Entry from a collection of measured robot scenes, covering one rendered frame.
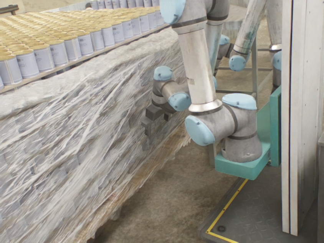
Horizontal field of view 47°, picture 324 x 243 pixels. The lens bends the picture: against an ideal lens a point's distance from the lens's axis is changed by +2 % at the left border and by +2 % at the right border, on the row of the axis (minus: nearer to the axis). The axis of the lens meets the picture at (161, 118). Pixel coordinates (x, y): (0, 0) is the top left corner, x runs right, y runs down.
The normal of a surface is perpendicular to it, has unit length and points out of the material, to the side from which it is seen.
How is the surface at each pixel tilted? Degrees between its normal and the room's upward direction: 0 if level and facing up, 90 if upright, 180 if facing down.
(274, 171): 0
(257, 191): 0
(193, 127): 97
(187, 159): 0
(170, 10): 83
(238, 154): 72
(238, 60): 90
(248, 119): 90
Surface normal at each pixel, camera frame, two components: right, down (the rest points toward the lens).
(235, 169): -0.57, 0.42
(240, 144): -0.25, 0.14
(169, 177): -0.14, -0.90
